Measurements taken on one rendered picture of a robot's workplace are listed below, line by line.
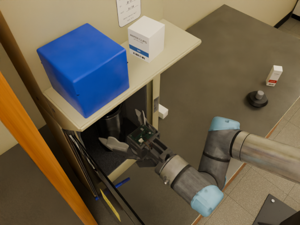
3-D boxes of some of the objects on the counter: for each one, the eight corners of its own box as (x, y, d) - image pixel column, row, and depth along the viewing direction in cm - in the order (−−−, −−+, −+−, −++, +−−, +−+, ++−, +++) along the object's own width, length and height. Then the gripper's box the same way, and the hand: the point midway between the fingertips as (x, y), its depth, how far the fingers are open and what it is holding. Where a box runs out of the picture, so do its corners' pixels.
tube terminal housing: (55, 153, 103) (-88, -77, 41) (117, 107, 116) (80, -117, 55) (94, 198, 92) (-18, -21, 30) (157, 141, 106) (168, -88, 44)
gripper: (193, 132, 68) (139, 91, 76) (140, 182, 60) (87, 131, 68) (189, 148, 75) (140, 109, 83) (141, 195, 67) (93, 147, 75)
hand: (118, 124), depth 78 cm, fingers open, 14 cm apart
